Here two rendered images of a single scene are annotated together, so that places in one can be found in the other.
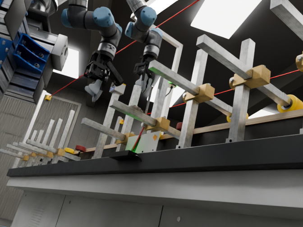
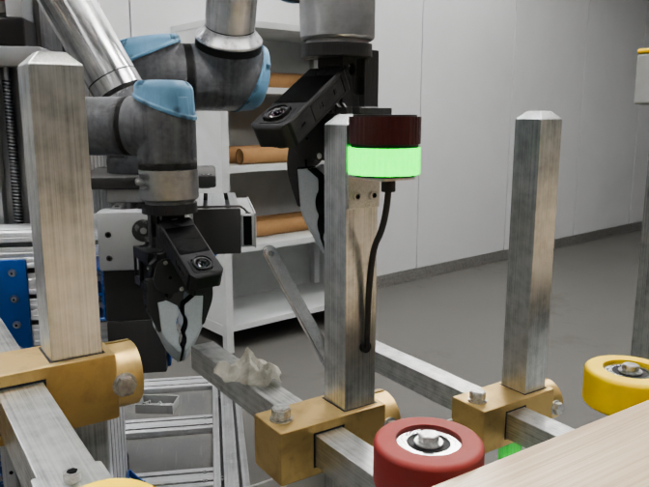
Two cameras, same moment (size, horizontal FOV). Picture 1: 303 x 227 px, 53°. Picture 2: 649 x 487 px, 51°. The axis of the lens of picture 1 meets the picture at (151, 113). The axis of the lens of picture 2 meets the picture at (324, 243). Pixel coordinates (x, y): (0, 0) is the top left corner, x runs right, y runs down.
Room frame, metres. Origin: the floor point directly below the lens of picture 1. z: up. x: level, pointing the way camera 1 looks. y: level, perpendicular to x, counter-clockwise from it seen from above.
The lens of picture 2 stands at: (1.33, -0.63, 1.14)
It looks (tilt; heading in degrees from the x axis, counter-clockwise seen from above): 11 degrees down; 89
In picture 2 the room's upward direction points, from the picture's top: straight up
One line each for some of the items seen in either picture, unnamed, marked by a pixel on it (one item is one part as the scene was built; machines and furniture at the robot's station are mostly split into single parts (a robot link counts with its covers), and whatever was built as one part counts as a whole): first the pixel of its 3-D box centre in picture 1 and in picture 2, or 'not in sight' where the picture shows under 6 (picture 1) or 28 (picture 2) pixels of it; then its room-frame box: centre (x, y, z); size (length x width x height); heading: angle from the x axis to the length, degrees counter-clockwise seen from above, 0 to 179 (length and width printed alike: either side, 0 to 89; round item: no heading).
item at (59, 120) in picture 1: (51, 143); not in sight; (2.64, 0.78, 0.90); 0.03 x 0.03 x 0.48; 32
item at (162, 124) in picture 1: (156, 125); (331, 431); (1.35, -0.04, 0.85); 0.13 x 0.06 x 0.05; 32
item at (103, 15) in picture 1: (101, 21); (99, 126); (1.05, 0.29, 1.12); 0.11 x 0.11 x 0.08; 78
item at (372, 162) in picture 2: not in sight; (383, 159); (1.39, -0.06, 1.10); 0.06 x 0.06 x 0.02
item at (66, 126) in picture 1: (63, 137); not in sight; (2.42, 0.64, 0.93); 0.03 x 0.03 x 0.48; 32
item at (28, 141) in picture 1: (54, 151); not in sight; (2.37, 0.66, 0.80); 0.43 x 0.03 x 0.04; 122
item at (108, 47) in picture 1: (106, 52); (166, 186); (1.14, 0.25, 1.05); 0.08 x 0.08 x 0.05
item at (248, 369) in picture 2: (136, 108); (247, 363); (1.26, 0.07, 0.87); 0.09 x 0.07 x 0.02; 122
